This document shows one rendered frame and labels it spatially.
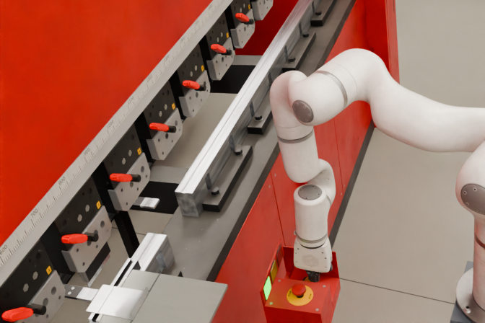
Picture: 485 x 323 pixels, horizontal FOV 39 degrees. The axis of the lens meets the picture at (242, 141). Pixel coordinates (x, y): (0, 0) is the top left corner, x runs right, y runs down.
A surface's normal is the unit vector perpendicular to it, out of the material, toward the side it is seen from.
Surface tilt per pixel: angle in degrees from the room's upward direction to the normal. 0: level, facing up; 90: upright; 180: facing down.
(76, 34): 90
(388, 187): 0
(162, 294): 0
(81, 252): 90
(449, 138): 95
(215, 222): 0
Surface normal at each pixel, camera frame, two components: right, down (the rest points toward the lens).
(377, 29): -0.34, 0.59
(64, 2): 0.92, 0.07
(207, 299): -0.18, -0.81
